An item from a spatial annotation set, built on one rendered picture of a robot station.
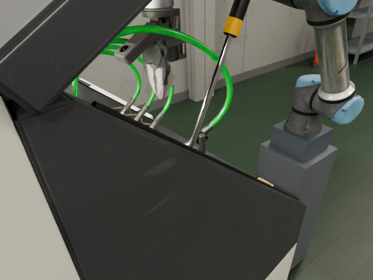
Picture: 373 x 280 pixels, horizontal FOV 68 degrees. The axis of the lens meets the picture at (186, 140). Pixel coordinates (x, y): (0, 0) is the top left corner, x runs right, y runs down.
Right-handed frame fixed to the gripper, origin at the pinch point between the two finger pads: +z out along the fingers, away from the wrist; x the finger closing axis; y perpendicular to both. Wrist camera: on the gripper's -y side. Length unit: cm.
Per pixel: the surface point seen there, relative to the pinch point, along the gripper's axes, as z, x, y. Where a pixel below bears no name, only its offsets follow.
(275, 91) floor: 124, 127, 285
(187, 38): -15.7, -12.0, -0.2
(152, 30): -18.0, -9.2, -6.3
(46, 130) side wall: -19, -35, -35
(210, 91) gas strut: -14.6, -31.9, -14.7
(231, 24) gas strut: -22.3, -32.4, -11.7
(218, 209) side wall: 2.7, -35.2, -16.3
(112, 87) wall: 83, 212, 93
